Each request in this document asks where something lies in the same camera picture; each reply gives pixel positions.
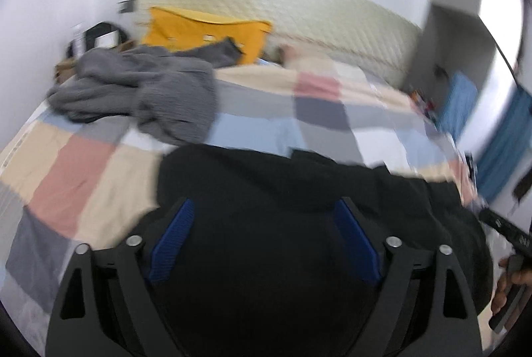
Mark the person's right hand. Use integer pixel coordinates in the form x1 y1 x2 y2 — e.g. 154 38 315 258
491 256 532 314

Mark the blue hanging cloth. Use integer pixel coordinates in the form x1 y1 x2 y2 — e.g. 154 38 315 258
478 89 532 203

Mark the pastel checkered blanket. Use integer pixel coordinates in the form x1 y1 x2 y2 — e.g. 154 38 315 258
0 60 478 341

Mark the black puffer jacket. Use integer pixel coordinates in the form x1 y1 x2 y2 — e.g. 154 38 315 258
137 143 495 357

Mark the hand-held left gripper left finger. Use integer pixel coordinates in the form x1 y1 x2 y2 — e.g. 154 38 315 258
45 197 196 357

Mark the pink pillow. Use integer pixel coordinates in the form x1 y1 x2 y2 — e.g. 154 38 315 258
276 45 329 69

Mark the cream quilted headboard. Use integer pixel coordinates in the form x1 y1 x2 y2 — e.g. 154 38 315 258
135 0 422 89

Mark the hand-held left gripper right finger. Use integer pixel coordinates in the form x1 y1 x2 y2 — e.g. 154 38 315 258
334 197 485 357

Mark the yellow pillow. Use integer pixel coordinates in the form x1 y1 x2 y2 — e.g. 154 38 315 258
141 6 273 65

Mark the black bag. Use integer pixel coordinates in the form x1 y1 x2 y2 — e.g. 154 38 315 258
68 21 129 59

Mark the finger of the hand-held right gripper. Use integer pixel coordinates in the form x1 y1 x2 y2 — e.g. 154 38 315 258
477 207 532 250

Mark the cluster of small bottles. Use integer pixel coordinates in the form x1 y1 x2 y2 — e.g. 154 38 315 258
409 89 437 122

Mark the grey fleece garment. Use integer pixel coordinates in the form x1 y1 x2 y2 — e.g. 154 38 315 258
47 36 244 146

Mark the blue towel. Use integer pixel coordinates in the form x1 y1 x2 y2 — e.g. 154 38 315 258
438 70 478 144

